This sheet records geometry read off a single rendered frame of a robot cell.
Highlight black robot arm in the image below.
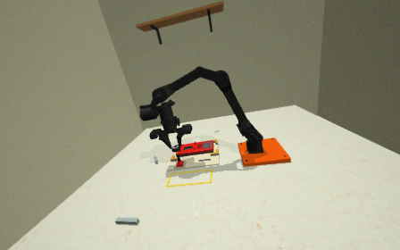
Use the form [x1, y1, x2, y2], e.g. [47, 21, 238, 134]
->
[140, 67, 263, 154]

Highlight black wheel with grey hub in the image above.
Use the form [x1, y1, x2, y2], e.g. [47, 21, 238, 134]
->
[171, 145, 180, 152]

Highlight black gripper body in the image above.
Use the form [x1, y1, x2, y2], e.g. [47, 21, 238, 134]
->
[149, 116, 192, 139]

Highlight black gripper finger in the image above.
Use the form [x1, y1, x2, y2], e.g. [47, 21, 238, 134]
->
[176, 135, 184, 148]
[159, 134, 171, 149]

